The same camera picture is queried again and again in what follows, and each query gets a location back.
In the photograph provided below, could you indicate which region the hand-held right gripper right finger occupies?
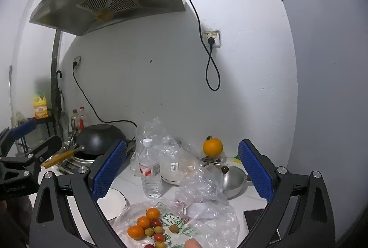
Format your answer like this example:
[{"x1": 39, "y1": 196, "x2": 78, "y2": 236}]
[{"x1": 237, "y1": 139, "x2": 336, "y2": 248}]

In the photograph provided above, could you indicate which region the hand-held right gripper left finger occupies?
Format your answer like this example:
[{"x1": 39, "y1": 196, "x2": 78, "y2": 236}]
[{"x1": 29, "y1": 140, "x2": 128, "y2": 248}]

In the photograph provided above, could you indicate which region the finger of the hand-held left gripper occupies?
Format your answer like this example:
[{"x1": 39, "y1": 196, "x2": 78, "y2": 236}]
[
  {"x1": 0, "y1": 119, "x2": 37, "y2": 157},
  {"x1": 0, "y1": 136, "x2": 63, "y2": 181}
]

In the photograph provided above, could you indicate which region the white plate black rim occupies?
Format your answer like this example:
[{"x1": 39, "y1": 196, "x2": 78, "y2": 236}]
[{"x1": 97, "y1": 187, "x2": 127, "y2": 220}]

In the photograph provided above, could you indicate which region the green printed plastic bag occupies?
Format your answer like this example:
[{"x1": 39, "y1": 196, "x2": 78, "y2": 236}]
[{"x1": 113, "y1": 198, "x2": 241, "y2": 248}]

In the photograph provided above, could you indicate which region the yellow bottle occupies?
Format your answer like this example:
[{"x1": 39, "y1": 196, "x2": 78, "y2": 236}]
[{"x1": 32, "y1": 93, "x2": 48, "y2": 120}]

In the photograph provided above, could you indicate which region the induction cooker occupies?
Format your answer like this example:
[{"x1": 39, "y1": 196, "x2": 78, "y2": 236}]
[{"x1": 57, "y1": 140, "x2": 137, "y2": 174}]

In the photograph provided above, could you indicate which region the clear bottle dark cap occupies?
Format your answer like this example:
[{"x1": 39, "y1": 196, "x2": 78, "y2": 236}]
[{"x1": 71, "y1": 109, "x2": 79, "y2": 134}]

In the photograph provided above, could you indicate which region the clear water bottle red label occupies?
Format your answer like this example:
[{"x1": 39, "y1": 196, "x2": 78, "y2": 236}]
[{"x1": 138, "y1": 138, "x2": 163, "y2": 199}]

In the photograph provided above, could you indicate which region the clear bottle red cap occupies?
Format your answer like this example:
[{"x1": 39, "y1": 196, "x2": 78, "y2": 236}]
[{"x1": 78, "y1": 106, "x2": 87, "y2": 131}]

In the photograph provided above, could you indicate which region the large orange with leaf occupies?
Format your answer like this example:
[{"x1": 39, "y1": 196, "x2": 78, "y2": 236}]
[{"x1": 203, "y1": 136, "x2": 224, "y2": 158}]

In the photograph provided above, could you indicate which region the black flat appliance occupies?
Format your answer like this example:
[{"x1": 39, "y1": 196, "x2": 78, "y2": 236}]
[{"x1": 243, "y1": 208, "x2": 281, "y2": 240}]

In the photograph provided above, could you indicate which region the crumpled clear plastic bag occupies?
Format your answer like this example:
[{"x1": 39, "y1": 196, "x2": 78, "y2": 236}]
[{"x1": 175, "y1": 164, "x2": 231, "y2": 208}]

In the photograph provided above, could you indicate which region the grey vertical pipe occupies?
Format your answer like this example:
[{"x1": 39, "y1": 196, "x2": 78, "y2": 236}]
[{"x1": 51, "y1": 31, "x2": 63, "y2": 137}]

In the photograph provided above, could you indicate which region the white bowl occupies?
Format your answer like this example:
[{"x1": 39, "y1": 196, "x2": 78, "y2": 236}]
[{"x1": 159, "y1": 147, "x2": 202, "y2": 186}]

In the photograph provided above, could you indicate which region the black wok wooden handle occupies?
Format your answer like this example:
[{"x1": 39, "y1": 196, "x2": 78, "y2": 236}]
[{"x1": 41, "y1": 124, "x2": 127, "y2": 168}]

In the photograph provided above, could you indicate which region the black cooker power cable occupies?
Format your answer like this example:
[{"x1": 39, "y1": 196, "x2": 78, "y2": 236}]
[{"x1": 72, "y1": 62, "x2": 137, "y2": 143}]

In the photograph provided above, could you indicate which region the black range hood power cable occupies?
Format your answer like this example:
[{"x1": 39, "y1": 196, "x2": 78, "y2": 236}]
[{"x1": 174, "y1": 0, "x2": 221, "y2": 91}]

